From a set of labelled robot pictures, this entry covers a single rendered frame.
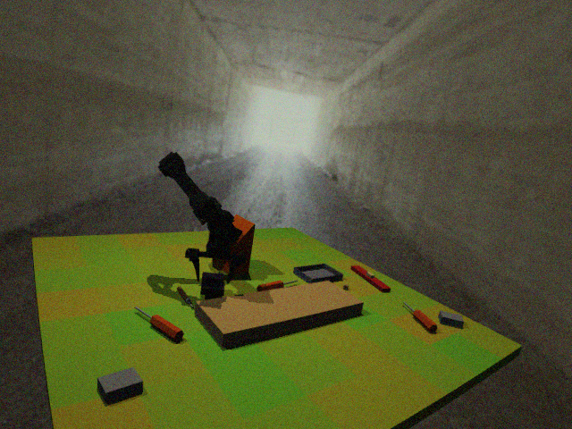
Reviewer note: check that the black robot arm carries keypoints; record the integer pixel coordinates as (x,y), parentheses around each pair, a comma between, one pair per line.
(207,208)

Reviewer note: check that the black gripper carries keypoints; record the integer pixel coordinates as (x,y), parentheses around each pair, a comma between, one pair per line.
(236,258)

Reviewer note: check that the tan wooden panel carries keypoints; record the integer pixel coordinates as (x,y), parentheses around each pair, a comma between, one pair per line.
(255,315)

